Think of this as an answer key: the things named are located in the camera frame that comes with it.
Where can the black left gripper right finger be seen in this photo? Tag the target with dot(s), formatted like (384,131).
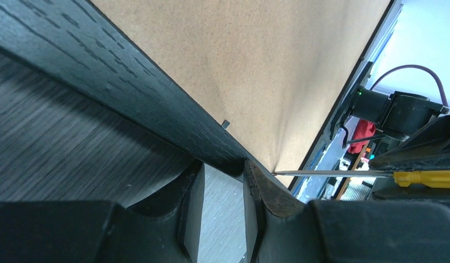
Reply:
(280,228)

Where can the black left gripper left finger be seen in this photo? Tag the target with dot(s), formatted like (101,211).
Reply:
(164,227)

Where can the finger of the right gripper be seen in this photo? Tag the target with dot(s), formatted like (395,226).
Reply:
(427,149)

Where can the yellow handled screwdriver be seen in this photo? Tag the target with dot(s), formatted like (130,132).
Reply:
(355,174)

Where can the black picture frame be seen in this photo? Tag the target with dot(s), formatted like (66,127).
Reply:
(219,79)

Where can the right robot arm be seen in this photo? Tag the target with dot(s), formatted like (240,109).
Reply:
(399,116)

